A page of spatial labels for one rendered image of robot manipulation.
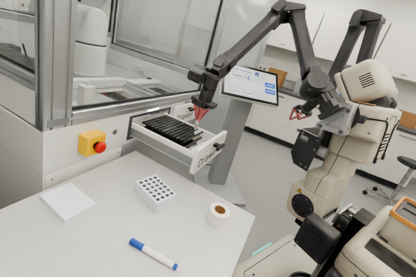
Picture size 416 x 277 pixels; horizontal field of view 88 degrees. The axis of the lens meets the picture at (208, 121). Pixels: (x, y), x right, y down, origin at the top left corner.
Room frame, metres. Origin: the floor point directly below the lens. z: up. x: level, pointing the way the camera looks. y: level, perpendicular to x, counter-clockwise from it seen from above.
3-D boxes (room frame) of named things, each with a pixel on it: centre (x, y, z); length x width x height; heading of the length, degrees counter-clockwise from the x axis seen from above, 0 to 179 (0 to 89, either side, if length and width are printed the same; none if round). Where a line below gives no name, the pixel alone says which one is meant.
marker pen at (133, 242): (0.39, 0.04, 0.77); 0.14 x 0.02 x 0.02; 75
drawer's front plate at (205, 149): (0.83, -0.04, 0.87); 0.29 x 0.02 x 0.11; 159
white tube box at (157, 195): (0.60, 0.11, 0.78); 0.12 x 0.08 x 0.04; 54
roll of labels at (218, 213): (0.58, -0.12, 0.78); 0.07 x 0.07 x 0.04
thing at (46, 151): (1.16, 0.69, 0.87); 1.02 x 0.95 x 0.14; 159
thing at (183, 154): (0.91, 0.15, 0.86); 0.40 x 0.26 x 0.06; 69
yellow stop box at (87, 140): (0.64, 0.36, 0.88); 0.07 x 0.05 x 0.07; 159
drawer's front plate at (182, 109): (1.24, 0.14, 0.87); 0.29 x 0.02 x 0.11; 159
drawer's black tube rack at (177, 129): (0.91, 0.14, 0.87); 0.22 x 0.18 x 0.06; 69
